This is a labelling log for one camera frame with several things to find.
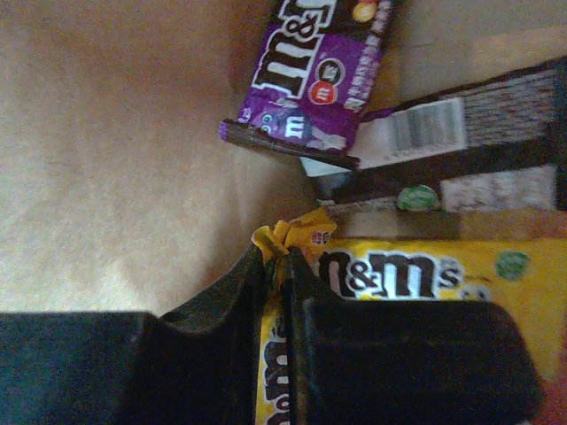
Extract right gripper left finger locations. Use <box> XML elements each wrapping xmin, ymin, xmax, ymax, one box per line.
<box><xmin>1</xmin><ymin>246</ymin><xmax>267</xmax><ymax>424</ymax></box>

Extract red paper bag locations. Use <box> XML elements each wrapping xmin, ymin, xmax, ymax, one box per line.
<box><xmin>0</xmin><ymin>0</ymin><xmax>567</xmax><ymax>320</ymax></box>

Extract yellow M&M packet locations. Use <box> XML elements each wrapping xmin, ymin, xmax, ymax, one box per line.
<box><xmin>252</xmin><ymin>209</ymin><xmax>566</xmax><ymax>424</ymax></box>

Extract brown M&M packet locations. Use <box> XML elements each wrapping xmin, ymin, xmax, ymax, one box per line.
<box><xmin>302</xmin><ymin>58</ymin><xmax>566</xmax><ymax>215</ymax></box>

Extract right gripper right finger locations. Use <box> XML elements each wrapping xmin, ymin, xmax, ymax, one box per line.
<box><xmin>285</xmin><ymin>250</ymin><xmax>545</xmax><ymax>424</ymax></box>

